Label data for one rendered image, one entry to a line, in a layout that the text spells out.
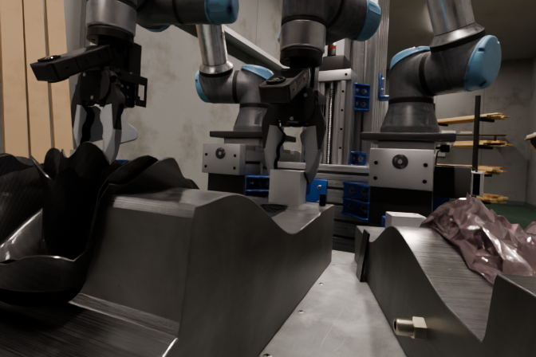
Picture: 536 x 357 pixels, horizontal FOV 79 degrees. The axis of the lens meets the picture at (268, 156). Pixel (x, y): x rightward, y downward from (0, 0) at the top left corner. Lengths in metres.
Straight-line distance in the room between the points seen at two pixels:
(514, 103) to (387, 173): 10.58
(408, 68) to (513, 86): 10.48
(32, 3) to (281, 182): 2.27
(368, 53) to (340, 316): 0.95
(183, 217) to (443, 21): 0.80
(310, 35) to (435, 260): 0.37
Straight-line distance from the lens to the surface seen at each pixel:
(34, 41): 2.49
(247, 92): 1.11
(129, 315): 0.21
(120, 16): 0.61
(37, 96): 2.37
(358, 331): 0.36
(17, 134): 2.26
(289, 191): 0.50
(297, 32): 0.55
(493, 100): 11.28
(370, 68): 1.18
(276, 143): 0.53
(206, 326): 0.22
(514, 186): 11.21
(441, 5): 0.90
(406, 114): 0.94
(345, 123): 1.09
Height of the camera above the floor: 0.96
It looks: level
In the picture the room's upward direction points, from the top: 3 degrees clockwise
